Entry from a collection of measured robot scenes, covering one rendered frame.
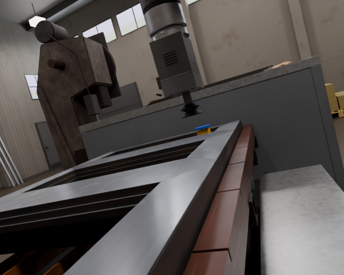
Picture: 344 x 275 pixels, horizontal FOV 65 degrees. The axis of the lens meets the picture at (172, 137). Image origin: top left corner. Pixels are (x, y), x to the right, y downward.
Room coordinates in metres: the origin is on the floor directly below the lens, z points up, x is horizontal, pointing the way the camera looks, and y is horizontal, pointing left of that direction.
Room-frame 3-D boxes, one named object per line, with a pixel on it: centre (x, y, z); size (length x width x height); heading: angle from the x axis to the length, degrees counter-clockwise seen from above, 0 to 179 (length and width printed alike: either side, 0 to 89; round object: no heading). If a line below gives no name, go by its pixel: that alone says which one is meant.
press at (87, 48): (5.11, 1.31, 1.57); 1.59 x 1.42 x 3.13; 65
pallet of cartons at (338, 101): (5.90, -3.64, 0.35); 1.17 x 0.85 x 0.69; 153
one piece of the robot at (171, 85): (0.54, -0.04, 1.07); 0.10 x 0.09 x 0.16; 72
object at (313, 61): (1.67, -0.19, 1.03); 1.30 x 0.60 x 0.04; 70
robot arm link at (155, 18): (0.54, -0.05, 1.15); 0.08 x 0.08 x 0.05
